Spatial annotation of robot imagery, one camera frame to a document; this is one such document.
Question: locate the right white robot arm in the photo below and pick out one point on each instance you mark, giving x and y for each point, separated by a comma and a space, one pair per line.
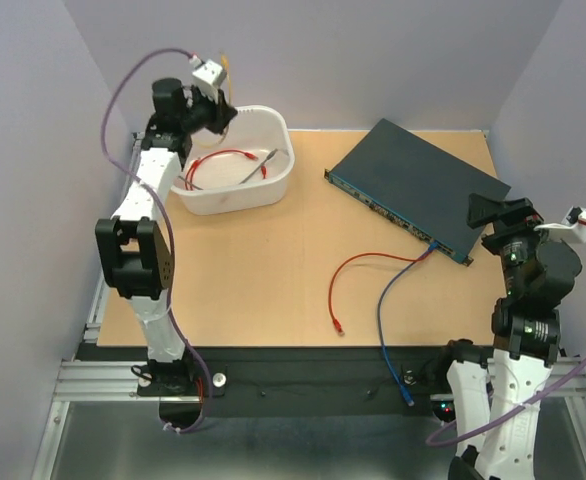
495, 394

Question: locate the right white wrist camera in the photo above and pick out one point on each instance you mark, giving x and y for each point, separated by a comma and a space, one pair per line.
571, 230

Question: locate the aluminium frame rail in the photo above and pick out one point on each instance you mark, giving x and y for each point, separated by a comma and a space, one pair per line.
88, 377

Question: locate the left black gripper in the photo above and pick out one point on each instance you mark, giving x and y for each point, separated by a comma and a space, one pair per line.
223, 112

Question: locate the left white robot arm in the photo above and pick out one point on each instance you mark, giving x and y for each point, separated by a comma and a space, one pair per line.
135, 245

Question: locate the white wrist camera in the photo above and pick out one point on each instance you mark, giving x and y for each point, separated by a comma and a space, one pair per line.
571, 230
208, 77

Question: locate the white plastic tub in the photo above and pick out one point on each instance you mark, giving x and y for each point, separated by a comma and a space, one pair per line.
250, 168

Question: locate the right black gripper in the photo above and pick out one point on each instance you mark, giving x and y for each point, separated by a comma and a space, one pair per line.
483, 209

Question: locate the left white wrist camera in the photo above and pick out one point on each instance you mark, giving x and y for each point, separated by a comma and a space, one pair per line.
208, 77

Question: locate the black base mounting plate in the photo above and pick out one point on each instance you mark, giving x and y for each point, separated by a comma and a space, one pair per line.
234, 382

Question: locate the dark network switch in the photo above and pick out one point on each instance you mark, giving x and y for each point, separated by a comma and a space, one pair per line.
417, 186

